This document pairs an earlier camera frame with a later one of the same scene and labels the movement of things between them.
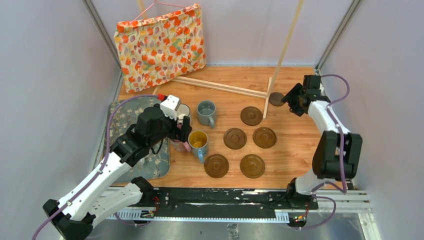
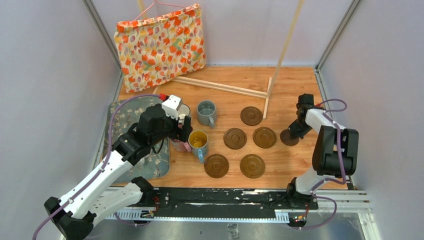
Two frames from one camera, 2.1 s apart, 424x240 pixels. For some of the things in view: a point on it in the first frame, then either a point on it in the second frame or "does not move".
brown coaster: (216, 166) does not move
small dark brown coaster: (275, 99) → (285, 137)
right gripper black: (290, 98) → (294, 132)
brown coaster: (264, 137) does not move
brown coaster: (252, 166) does not move
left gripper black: (181, 133) does not move
